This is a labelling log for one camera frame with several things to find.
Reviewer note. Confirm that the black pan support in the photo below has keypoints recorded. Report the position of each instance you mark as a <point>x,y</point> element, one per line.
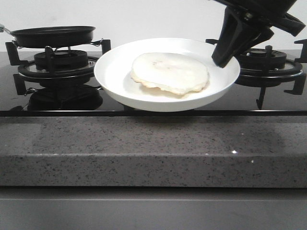
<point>275,72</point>
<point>51,78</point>

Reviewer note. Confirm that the white round plate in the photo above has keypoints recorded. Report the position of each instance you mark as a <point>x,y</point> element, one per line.
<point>112,71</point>

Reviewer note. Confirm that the white fried egg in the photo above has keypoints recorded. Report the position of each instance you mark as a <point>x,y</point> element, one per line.
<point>170,72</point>

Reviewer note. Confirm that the black frying pan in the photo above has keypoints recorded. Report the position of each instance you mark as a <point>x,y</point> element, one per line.
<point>56,37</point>

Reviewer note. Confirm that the grey cabinet front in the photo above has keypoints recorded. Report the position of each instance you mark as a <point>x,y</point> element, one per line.
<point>152,209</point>

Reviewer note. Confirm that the black gas burner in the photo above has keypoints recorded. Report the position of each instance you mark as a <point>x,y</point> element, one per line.
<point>62,60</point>
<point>256,58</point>

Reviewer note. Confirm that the black left gas burner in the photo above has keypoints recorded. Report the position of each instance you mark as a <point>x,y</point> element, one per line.
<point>62,60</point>

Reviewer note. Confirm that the black right gas burner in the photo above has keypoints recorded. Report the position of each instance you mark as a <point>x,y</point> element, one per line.
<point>256,58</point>

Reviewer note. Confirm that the black glass gas hob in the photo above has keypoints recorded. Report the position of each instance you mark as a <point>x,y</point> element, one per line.
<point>19,97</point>

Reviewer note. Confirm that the black right pan support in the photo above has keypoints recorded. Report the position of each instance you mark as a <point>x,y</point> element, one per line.
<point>275,72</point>

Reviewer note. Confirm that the black left pan support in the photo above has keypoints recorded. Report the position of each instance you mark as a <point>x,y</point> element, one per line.
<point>51,78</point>

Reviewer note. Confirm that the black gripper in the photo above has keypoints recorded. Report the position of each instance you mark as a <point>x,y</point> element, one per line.
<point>237,36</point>

